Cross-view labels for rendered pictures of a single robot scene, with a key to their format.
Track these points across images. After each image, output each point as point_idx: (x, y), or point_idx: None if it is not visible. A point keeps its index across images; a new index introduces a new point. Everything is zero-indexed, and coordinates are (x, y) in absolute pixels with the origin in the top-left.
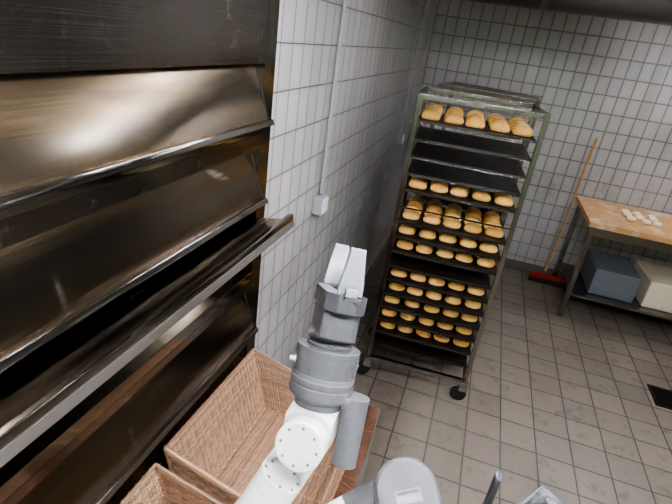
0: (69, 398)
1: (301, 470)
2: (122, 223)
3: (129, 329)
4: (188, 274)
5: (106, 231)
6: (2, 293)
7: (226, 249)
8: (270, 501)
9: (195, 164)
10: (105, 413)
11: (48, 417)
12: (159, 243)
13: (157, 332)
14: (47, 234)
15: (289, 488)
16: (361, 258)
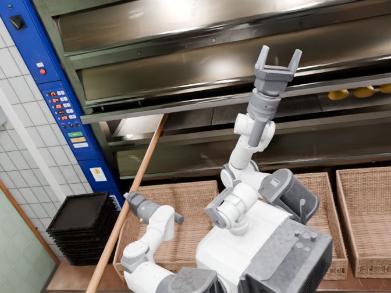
0: (250, 97)
1: (234, 131)
2: (321, 38)
3: None
4: (359, 75)
5: (309, 40)
6: (253, 54)
7: None
8: (237, 144)
9: (390, 7)
10: (299, 128)
11: (241, 99)
12: (344, 53)
13: (302, 92)
14: (278, 36)
15: (243, 144)
16: (264, 51)
